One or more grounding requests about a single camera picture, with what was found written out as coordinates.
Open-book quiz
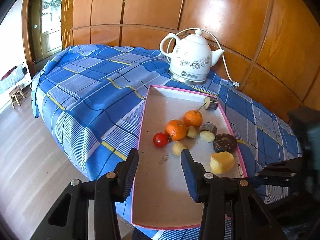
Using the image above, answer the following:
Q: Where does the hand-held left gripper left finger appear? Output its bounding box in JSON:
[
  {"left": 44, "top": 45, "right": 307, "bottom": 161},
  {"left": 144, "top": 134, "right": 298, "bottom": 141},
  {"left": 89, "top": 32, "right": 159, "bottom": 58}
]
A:
[{"left": 30, "top": 148, "right": 139, "bottom": 240}]

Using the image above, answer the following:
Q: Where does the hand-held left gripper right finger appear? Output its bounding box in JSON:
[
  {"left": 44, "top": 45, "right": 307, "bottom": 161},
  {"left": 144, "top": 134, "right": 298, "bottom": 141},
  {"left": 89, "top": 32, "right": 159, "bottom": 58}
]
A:
[{"left": 180, "top": 149, "right": 285, "bottom": 240}]

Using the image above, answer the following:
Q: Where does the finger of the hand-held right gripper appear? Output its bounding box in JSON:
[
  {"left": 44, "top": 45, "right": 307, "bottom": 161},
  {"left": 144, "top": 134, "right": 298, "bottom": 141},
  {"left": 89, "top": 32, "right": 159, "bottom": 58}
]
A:
[
  {"left": 255, "top": 158, "right": 304, "bottom": 178},
  {"left": 244, "top": 175, "right": 299, "bottom": 188}
]

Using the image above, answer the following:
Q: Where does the pink rimmed white tray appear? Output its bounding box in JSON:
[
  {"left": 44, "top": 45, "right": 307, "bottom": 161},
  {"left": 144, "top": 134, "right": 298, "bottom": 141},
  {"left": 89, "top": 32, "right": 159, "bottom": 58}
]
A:
[{"left": 131, "top": 84, "right": 248, "bottom": 230}]

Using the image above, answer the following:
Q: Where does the yellow peeled fruit piece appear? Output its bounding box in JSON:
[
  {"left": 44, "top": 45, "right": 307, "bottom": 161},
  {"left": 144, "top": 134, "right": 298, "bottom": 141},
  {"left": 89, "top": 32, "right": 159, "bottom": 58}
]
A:
[{"left": 209, "top": 151, "right": 235, "bottom": 175}]

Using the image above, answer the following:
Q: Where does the red tomato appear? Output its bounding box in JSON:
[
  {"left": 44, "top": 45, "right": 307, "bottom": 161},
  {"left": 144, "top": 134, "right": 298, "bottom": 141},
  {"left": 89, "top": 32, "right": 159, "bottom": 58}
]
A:
[{"left": 153, "top": 132, "right": 169, "bottom": 147}]

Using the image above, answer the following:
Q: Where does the large mandarin orange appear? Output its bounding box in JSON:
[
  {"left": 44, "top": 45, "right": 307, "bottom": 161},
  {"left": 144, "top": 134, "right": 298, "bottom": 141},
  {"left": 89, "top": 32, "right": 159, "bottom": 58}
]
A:
[{"left": 165, "top": 119, "right": 188, "bottom": 142}]

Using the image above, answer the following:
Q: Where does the small mandarin orange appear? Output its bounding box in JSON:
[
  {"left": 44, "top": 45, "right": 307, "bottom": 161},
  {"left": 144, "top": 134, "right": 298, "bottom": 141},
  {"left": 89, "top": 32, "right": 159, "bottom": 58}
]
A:
[{"left": 183, "top": 103, "right": 205, "bottom": 127}]

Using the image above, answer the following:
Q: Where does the blue plaid bedsheet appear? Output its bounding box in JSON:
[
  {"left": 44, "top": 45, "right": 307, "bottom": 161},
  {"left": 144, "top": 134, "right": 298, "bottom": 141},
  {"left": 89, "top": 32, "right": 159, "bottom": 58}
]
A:
[{"left": 31, "top": 44, "right": 304, "bottom": 240}]

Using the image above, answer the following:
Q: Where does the white ceramic electric kettle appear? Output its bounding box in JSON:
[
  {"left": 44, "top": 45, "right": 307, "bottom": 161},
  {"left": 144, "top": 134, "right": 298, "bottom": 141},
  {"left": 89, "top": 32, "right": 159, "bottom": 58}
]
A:
[{"left": 159, "top": 29, "right": 225, "bottom": 84}]

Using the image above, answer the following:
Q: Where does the small wooden stool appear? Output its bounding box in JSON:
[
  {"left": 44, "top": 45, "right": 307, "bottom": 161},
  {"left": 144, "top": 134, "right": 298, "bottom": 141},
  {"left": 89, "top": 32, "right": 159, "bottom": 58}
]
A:
[{"left": 9, "top": 85, "right": 25, "bottom": 109}]

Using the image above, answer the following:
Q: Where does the wooden panelled wardrobe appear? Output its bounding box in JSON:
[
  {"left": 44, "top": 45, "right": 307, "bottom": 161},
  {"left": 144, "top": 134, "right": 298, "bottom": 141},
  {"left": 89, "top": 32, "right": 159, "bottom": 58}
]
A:
[{"left": 61, "top": 0, "right": 320, "bottom": 125}]

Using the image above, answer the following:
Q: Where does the white low cabinet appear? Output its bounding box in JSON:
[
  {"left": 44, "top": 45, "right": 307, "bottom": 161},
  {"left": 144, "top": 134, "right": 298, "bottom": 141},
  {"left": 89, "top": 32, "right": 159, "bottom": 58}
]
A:
[{"left": 0, "top": 64, "right": 32, "bottom": 98}]

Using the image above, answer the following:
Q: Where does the dark red cloth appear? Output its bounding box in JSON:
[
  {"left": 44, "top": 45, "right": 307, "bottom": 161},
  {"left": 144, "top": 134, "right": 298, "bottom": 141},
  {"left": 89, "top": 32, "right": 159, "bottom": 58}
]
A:
[{"left": 1, "top": 66, "right": 17, "bottom": 80}]

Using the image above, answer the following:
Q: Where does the wooden door with glass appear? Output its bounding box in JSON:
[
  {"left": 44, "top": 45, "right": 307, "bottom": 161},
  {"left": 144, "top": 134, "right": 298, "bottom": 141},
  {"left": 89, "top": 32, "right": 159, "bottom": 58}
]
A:
[{"left": 27, "top": 0, "right": 63, "bottom": 65}]

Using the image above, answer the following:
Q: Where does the white kettle power cable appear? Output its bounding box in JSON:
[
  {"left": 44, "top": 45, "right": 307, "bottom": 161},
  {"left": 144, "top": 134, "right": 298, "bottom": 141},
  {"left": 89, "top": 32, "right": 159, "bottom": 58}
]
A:
[{"left": 176, "top": 27, "right": 240, "bottom": 87}]

